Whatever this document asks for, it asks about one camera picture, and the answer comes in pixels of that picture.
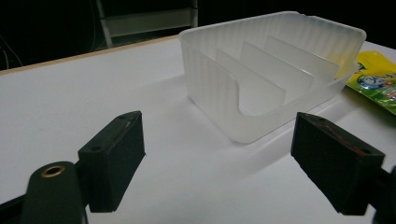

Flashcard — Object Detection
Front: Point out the yellow green snack packet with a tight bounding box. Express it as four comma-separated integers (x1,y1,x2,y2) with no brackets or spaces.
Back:
345,50,396,116

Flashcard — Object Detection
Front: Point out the translucent white plastic organizer box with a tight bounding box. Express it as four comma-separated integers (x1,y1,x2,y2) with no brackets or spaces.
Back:
178,10,367,145

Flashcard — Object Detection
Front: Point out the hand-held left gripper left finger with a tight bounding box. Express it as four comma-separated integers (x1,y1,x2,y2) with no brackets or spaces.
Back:
77,110,147,214

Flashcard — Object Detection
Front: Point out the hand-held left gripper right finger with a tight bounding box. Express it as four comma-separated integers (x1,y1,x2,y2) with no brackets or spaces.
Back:
290,111,387,217

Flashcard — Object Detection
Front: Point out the grey metal stand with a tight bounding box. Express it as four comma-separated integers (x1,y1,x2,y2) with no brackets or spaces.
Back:
95,0,199,49

